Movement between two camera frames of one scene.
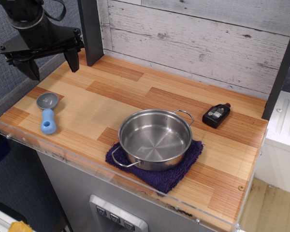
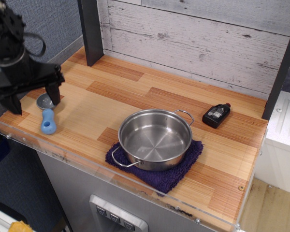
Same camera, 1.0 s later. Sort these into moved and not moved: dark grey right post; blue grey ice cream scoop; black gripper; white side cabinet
Moved: black gripper
Not moved: white side cabinet; dark grey right post; blue grey ice cream scoop
